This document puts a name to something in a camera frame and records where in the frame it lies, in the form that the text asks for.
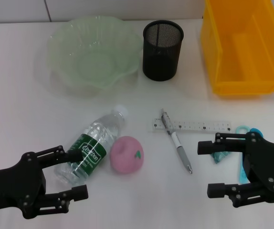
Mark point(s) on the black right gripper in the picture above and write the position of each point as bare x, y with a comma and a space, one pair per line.
266, 162

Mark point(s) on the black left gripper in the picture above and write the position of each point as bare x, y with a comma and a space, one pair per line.
13, 188

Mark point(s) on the green plastic wrapper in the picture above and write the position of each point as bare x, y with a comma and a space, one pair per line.
219, 157

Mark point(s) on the teal and blue scissors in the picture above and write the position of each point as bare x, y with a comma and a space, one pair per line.
243, 175

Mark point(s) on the transparent plastic ruler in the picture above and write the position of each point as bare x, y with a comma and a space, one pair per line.
194, 126

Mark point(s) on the clear water bottle green label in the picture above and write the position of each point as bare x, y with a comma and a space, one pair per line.
98, 130

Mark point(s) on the pink toy peach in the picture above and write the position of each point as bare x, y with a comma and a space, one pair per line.
125, 155

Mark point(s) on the grey and white pen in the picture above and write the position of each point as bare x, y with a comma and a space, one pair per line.
180, 148

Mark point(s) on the pale green glass fruit plate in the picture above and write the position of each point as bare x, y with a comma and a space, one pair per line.
91, 59

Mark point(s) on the black mesh pen holder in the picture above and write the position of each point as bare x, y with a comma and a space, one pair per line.
162, 59

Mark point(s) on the yellow plastic bin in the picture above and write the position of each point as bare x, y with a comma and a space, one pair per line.
242, 59

